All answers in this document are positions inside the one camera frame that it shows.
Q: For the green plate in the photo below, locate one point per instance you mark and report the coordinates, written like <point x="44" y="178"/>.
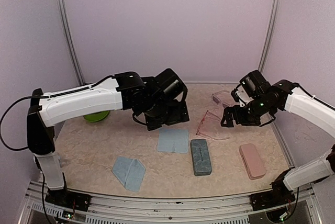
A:
<point x="96" y="117"/>

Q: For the square light blue cloth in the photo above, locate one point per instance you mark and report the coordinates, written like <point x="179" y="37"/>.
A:
<point x="173" y="140"/>

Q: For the front aluminium rail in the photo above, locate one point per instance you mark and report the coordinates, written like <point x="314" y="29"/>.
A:
<point x="120" y="209"/>

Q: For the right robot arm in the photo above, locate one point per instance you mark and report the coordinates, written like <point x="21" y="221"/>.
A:
<point x="255" y="97"/>

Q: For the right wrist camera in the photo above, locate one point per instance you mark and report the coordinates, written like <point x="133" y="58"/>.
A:
<point x="239" y="95"/>

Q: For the purple lens pink sunglasses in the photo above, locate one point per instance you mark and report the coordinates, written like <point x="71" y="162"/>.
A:
<point x="222" y="98"/>

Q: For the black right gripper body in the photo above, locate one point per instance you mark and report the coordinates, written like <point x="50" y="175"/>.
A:
<point x="251" y="116"/>

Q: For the red lens pink sunglasses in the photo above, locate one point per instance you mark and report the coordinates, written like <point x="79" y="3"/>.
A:
<point x="209" y="126"/>

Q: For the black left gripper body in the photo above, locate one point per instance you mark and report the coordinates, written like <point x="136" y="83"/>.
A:
<point x="160" y="114"/>

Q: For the aluminium corner post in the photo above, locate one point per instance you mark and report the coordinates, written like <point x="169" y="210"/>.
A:
<point x="269" y="34"/>
<point x="69" y="41"/>

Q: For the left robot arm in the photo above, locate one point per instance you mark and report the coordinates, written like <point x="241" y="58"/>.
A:
<point x="161" y="98"/>

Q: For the grey-blue glasses case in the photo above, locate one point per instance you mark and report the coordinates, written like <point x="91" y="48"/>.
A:
<point x="200" y="157"/>

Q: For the left aluminium corner post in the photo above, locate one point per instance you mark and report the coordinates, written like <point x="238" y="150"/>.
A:
<point x="69" y="41"/>

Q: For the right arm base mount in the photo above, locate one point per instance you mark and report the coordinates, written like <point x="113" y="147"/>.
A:
<point x="278" y="195"/>

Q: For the folded light blue cloth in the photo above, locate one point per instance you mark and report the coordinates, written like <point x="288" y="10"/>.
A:
<point x="130" y="173"/>

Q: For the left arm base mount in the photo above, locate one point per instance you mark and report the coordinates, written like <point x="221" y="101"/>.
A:
<point x="69" y="199"/>

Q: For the pink glasses case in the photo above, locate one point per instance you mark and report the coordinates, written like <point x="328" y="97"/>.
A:
<point x="252" y="161"/>

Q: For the right aluminium corner post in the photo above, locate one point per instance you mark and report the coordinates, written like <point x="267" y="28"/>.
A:
<point x="269" y="34"/>

